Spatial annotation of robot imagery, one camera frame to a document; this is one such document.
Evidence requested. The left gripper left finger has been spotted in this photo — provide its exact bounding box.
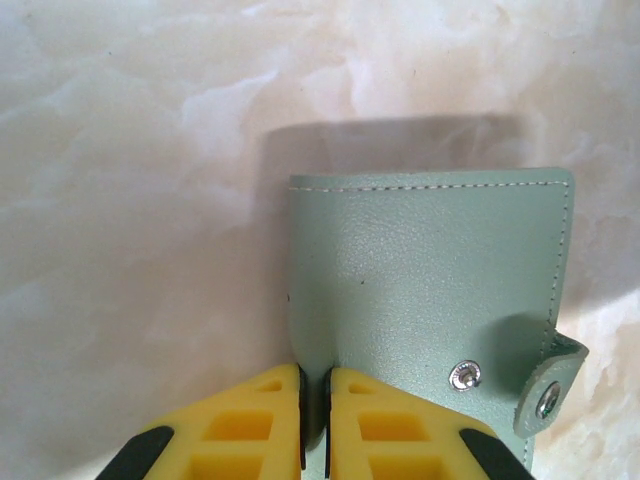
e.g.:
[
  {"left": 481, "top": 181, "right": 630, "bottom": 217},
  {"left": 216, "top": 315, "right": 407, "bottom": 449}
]
[{"left": 99, "top": 363, "right": 307, "bottom": 480}]

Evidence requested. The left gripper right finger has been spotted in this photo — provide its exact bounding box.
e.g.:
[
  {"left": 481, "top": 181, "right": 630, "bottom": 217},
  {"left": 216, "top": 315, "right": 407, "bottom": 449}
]
[{"left": 322, "top": 367, "right": 534, "bottom": 480}]

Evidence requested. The green leather card holder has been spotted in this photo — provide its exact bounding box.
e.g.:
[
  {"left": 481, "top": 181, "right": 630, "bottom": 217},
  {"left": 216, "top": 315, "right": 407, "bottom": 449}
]
[{"left": 287, "top": 167, "right": 591, "bottom": 480}]

